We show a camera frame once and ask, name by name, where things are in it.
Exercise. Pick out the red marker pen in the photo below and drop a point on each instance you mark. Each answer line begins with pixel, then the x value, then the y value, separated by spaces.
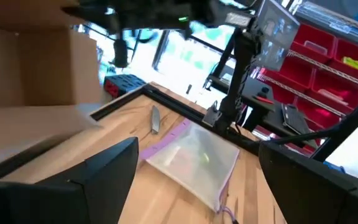
pixel 264 100

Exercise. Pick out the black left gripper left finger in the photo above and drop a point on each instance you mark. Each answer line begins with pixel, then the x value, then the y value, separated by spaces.
pixel 73 202

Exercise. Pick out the black equipment stand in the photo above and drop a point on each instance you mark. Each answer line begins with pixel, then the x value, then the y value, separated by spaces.
pixel 247 87

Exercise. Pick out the red plastic storage bin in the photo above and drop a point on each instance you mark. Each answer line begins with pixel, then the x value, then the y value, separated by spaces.
pixel 291 74
pixel 356 53
pixel 312 43
pixel 334 91

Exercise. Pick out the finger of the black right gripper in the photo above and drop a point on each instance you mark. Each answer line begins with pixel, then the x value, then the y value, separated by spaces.
pixel 92 14

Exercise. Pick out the brown Sephora cardboard box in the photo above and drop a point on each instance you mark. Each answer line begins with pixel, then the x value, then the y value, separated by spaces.
pixel 42 68

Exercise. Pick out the grey metal mounting plate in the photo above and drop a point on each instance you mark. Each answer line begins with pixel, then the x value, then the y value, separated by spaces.
pixel 211 116

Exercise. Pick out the person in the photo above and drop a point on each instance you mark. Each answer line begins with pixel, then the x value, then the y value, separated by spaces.
pixel 334 166

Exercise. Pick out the black keyboard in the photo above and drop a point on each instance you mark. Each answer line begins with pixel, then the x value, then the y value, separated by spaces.
pixel 294 119

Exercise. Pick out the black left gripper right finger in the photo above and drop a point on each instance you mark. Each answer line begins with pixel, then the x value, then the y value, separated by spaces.
pixel 315 202

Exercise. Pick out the grey utility knife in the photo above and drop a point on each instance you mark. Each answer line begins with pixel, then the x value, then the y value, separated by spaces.
pixel 155 119

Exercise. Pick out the white mesh pouch purple trim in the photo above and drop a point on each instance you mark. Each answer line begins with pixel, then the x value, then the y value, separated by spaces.
pixel 194 161

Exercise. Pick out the black computer monitor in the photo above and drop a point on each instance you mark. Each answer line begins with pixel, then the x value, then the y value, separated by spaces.
pixel 277 34

